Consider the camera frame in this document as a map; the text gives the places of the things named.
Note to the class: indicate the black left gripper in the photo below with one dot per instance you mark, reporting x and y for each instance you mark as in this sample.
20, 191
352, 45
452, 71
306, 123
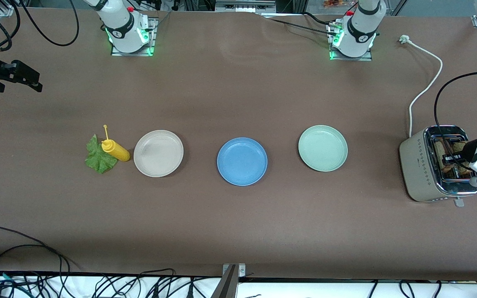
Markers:
469, 150

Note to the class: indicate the light green round plate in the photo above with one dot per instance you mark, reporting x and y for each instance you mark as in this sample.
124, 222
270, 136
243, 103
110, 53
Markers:
322, 148

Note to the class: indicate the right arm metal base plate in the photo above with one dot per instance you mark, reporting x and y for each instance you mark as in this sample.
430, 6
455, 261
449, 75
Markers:
151, 37

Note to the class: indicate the dark aluminium profile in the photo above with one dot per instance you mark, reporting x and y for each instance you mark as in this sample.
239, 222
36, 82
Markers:
227, 287

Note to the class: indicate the grey metal box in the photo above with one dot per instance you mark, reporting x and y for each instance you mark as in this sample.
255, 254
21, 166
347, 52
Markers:
244, 6

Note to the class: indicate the blue round plate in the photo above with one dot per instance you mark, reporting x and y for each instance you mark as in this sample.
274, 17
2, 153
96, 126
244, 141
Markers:
242, 161

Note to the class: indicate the silver metal bracket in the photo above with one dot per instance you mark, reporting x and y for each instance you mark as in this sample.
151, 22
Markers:
242, 270

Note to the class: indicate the beige round plate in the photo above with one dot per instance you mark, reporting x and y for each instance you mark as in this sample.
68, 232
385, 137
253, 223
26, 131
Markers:
158, 153

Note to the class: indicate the yellow mustard squeeze bottle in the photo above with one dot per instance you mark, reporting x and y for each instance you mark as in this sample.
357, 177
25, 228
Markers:
116, 151

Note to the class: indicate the brown table cover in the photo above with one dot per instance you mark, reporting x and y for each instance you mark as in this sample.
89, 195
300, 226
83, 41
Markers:
238, 231

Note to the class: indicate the green lettuce leaf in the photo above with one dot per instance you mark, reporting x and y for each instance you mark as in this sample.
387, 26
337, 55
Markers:
97, 161

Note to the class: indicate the orange snack bag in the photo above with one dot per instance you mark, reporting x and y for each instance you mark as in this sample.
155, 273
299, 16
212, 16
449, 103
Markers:
338, 3

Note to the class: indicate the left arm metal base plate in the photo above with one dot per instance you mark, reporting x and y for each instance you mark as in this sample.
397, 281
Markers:
350, 58

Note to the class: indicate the brown bread slice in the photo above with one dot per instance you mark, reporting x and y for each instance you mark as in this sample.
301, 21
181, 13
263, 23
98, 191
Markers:
458, 167
438, 150

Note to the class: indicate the beige chrome toaster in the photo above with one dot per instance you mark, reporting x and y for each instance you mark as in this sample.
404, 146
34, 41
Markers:
418, 169

